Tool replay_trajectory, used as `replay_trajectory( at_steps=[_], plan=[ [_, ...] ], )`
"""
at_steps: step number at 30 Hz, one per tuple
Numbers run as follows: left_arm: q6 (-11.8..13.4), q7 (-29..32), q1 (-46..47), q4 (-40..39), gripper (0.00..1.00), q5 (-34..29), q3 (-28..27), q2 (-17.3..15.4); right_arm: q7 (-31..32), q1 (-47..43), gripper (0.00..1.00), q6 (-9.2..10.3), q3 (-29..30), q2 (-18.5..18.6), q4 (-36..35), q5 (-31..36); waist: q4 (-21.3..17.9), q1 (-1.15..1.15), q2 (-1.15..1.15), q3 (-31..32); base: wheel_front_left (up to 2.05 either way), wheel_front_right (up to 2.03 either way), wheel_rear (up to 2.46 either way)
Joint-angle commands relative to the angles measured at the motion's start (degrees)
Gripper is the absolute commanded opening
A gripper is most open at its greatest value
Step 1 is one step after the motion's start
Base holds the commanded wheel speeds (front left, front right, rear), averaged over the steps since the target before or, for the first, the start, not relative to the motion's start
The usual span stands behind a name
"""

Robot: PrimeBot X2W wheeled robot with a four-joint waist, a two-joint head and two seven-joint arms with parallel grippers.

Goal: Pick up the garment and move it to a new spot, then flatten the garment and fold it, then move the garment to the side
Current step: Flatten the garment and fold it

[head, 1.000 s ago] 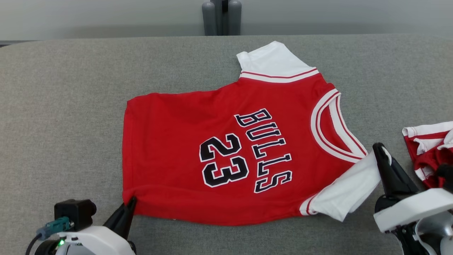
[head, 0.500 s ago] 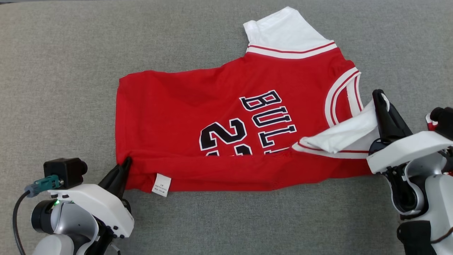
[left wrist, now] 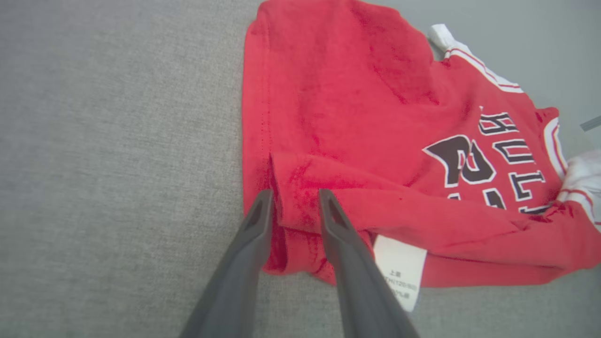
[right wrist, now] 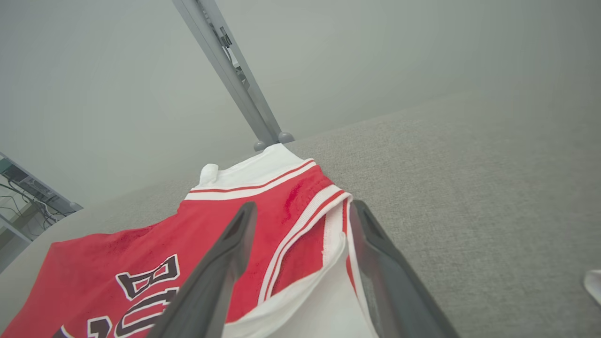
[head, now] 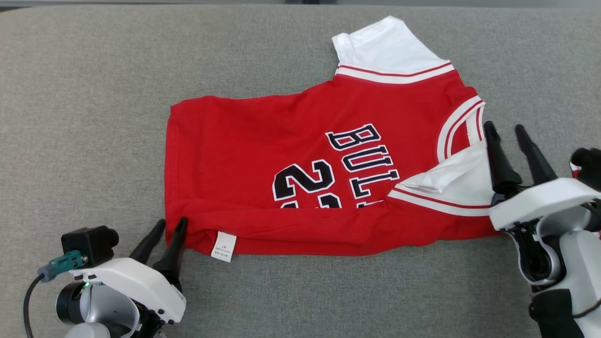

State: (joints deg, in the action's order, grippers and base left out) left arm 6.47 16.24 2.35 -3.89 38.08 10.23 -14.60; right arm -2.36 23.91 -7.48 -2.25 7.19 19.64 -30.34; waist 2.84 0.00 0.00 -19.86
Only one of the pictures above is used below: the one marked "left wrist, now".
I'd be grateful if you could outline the red and white basketball jersey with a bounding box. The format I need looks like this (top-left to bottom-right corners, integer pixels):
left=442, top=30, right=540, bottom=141
left=241, top=0, right=601, bottom=313

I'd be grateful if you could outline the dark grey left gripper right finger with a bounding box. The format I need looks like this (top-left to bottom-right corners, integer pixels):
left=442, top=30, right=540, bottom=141
left=318, top=188, right=421, bottom=338

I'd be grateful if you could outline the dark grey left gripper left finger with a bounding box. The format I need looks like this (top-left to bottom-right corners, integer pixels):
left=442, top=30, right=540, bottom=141
left=178, top=189, right=275, bottom=338

